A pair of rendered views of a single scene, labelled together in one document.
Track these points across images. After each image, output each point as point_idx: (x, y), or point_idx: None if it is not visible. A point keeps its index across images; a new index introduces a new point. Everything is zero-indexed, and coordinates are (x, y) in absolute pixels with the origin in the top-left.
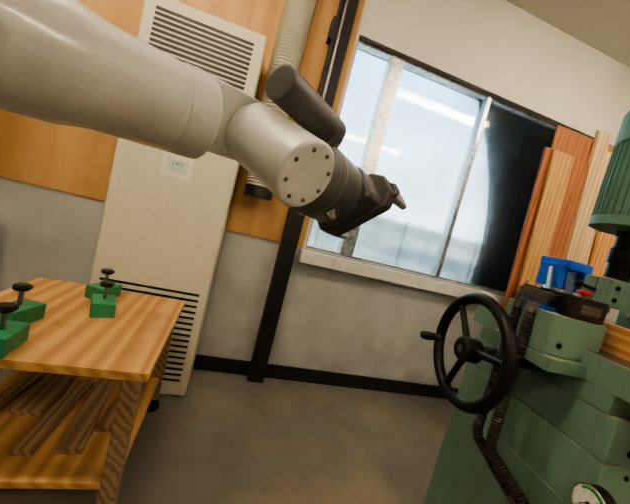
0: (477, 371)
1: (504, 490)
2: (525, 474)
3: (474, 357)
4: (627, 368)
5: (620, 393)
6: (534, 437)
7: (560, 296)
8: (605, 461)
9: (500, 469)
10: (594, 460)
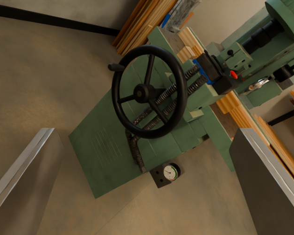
0: (136, 76)
1: (133, 157)
2: (143, 139)
3: (147, 102)
4: (222, 126)
5: (210, 134)
6: (155, 127)
7: (221, 76)
8: (184, 152)
9: (135, 152)
10: (179, 150)
